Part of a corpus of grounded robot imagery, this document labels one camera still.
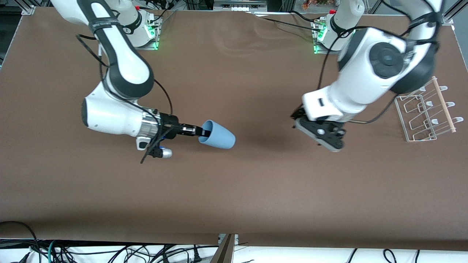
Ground blue plastic cup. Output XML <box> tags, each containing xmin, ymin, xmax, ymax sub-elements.
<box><xmin>199</xmin><ymin>120</ymin><xmax>236</xmax><ymax>149</ymax></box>

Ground brown table cover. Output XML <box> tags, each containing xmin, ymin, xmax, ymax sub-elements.
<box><xmin>0</xmin><ymin>7</ymin><xmax>468</xmax><ymax>251</ymax></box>

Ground colourful snack packages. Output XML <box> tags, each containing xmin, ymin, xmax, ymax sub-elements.
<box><xmin>302</xmin><ymin>0</ymin><xmax>331</xmax><ymax>9</ymax></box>

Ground white power strip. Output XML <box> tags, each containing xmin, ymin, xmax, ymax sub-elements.
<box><xmin>214</xmin><ymin>0</ymin><xmax>267</xmax><ymax>11</ymax></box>

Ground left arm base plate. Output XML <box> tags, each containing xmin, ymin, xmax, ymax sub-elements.
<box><xmin>313</xmin><ymin>20</ymin><xmax>342</xmax><ymax>54</ymax></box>

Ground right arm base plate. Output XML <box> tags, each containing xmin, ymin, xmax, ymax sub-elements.
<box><xmin>133</xmin><ymin>16</ymin><xmax>161</xmax><ymax>50</ymax></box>

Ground long black table cable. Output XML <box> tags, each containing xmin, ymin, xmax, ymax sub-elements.
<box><xmin>252</xmin><ymin>10</ymin><xmax>328</xmax><ymax>33</ymax></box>

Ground short black table cable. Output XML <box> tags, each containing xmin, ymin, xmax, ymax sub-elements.
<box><xmin>291</xmin><ymin>10</ymin><xmax>322</xmax><ymax>23</ymax></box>

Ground grey metal frame beam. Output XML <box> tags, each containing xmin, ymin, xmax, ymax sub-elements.
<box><xmin>210</xmin><ymin>234</ymin><xmax>239</xmax><ymax>263</ymax></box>

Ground white wire cup rack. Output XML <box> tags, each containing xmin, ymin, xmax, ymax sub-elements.
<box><xmin>394</xmin><ymin>76</ymin><xmax>464</xmax><ymax>142</ymax></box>

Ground teal floor cable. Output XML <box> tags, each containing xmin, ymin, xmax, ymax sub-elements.
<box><xmin>47</xmin><ymin>240</ymin><xmax>61</xmax><ymax>263</ymax></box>

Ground black looped floor cable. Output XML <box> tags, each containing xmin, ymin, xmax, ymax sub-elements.
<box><xmin>0</xmin><ymin>221</ymin><xmax>41</xmax><ymax>263</ymax></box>

